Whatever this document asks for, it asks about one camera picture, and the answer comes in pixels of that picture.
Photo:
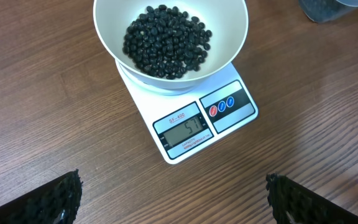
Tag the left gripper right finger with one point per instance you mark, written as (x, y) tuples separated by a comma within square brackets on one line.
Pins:
[(293, 203)]

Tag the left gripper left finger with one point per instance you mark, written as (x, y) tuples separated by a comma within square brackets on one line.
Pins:
[(57, 202)]

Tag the white digital kitchen scale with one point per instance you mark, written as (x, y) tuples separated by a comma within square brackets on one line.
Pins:
[(183, 122)]

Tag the black beans in bowl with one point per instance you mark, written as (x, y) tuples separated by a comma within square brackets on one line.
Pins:
[(166, 43)]

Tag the white round bowl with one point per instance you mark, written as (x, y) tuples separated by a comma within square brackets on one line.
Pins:
[(228, 20)]

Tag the clear plastic container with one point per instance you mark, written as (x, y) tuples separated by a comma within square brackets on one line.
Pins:
[(321, 11)]

